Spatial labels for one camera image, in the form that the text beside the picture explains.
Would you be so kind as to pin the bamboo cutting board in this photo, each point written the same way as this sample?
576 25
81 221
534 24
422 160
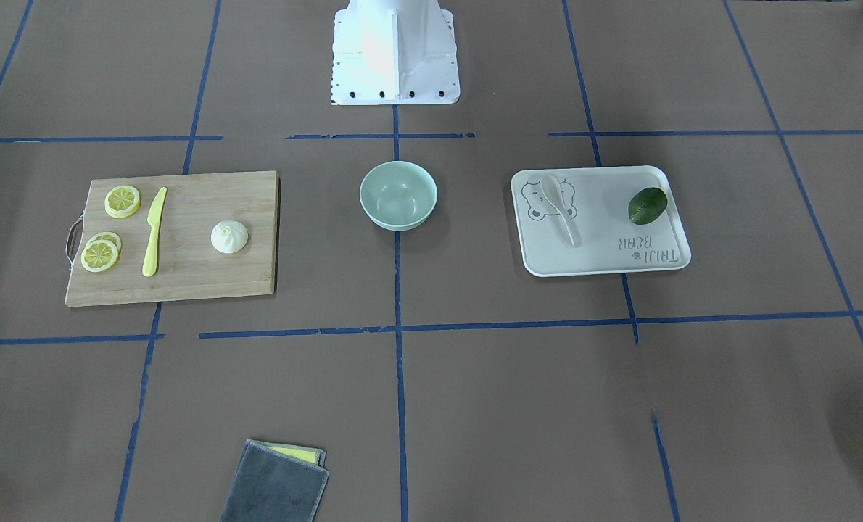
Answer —
189 267

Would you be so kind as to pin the lemon slice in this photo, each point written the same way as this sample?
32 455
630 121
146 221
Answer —
122 201
99 255

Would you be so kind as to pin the lemon slice lower front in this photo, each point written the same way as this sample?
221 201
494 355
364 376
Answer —
99 255

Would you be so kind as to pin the lemon slice upper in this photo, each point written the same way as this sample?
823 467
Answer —
122 201

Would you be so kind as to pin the light green bowl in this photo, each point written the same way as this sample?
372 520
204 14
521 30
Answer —
398 195

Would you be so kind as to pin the yellow plastic knife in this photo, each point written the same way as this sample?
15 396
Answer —
154 218

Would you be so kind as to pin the green avocado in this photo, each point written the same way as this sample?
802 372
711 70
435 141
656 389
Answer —
647 205

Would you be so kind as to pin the white bear tray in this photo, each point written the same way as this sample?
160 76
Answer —
597 198

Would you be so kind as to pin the yellow sponge under cloth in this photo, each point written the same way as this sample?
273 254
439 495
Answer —
313 456

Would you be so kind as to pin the lemon slice partly hidden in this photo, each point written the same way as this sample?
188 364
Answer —
110 236

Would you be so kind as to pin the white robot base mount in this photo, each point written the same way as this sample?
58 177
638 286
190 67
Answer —
394 53

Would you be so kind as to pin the white ceramic spoon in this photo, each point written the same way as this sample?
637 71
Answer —
552 192

